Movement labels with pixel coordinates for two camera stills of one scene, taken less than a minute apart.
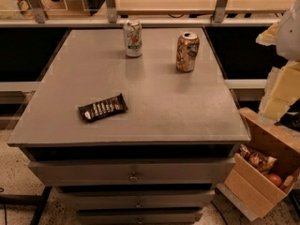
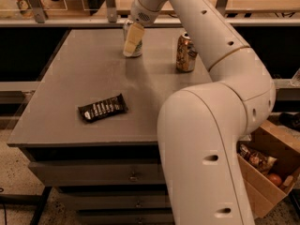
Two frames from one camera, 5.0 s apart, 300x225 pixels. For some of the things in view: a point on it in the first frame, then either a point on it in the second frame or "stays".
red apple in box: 275,179 stays
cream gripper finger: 282,89 → 134,36
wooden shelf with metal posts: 153,6 stays
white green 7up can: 133,37 stays
